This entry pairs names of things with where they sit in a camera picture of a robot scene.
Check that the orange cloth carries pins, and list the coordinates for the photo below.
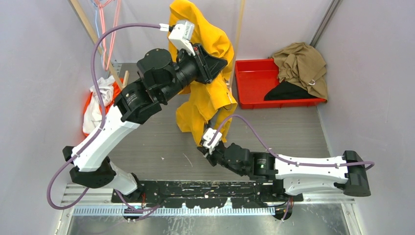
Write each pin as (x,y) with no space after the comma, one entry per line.
(87,107)

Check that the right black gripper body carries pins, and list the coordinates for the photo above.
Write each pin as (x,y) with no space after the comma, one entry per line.
(218,157)

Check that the yellow pleated skirt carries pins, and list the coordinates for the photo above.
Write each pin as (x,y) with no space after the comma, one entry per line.
(212,100)

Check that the tan brown garment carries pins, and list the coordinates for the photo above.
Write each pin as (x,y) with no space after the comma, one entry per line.
(302,65)

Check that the red plastic bin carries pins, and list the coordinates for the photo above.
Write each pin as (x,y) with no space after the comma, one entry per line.
(255,78)

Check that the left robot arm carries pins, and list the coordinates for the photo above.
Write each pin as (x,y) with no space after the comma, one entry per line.
(160,79)

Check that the wooden clothes rack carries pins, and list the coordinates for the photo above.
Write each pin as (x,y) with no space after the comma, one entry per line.
(114,68)

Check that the blue wire hanger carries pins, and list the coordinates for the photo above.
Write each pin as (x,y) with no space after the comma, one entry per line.
(96,6)

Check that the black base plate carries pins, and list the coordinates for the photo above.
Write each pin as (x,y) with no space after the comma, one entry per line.
(209,194)

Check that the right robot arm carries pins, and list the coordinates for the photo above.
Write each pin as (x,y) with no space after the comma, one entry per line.
(292,176)

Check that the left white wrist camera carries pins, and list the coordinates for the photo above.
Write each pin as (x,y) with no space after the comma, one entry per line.
(180,35)

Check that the black garment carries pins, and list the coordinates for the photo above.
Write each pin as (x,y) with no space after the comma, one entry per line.
(287,91)

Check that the aluminium rail frame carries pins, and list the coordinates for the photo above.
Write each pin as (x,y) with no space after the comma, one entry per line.
(321,213)

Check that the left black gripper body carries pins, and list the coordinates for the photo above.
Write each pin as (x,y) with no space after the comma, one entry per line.
(191,67)

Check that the white cloth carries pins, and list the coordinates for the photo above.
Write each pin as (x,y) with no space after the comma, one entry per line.
(97,103)

